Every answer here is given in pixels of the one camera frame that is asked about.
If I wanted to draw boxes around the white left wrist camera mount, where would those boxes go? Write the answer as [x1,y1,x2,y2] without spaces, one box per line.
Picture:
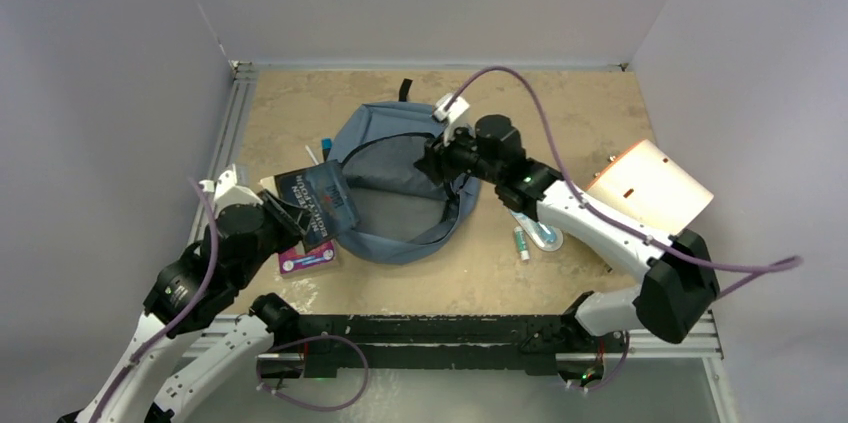
[199,163,262,212]

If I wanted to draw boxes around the aluminium frame rails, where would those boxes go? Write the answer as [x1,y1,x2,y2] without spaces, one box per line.
[119,60,738,423]

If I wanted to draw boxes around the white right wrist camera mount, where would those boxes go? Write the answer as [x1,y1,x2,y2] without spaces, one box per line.
[431,93,470,146]

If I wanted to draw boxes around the dark blue paperback book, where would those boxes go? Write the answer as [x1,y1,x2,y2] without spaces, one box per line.
[259,160,360,247]

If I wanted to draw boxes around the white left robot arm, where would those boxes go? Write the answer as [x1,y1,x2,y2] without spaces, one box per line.
[60,181,312,422]

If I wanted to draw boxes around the light blue scissors blister pack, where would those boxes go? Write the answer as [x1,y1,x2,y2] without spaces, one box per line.
[511,211,565,252]

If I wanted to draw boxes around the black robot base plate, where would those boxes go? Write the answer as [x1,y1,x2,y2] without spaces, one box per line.
[233,313,628,382]

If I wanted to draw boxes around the blue fabric backpack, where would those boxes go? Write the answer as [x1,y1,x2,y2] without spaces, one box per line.
[327,79,482,265]

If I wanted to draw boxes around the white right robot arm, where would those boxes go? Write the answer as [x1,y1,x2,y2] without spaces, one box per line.
[414,115,720,350]

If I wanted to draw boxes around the white orange-edged ring binder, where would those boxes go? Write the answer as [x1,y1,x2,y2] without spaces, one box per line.
[586,139,714,236]

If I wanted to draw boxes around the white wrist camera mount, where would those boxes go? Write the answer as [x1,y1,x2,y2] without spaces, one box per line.
[431,93,470,146]
[199,163,262,212]

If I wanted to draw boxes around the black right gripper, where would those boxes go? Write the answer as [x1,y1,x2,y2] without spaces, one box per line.
[414,118,502,188]

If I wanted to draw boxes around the green white glue stick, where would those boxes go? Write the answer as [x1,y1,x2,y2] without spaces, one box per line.
[513,226,530,263]

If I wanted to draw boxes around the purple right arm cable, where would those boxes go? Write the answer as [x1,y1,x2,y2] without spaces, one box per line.
[442,66,804,395]

